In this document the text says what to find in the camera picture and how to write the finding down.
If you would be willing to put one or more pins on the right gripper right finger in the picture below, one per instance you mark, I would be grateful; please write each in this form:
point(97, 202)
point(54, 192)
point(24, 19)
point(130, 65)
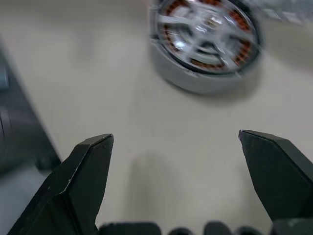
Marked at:
point(281, 176)

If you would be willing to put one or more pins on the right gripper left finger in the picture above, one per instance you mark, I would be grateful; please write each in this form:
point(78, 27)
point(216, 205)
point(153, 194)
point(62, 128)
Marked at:
point(73, 186)

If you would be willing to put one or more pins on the grey motor base copper windings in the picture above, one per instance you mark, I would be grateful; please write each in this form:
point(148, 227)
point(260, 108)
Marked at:
point(195, 83)

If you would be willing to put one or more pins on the silver spoked motor rotor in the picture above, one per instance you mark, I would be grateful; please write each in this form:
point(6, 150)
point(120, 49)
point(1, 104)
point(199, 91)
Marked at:
point(203, 39)

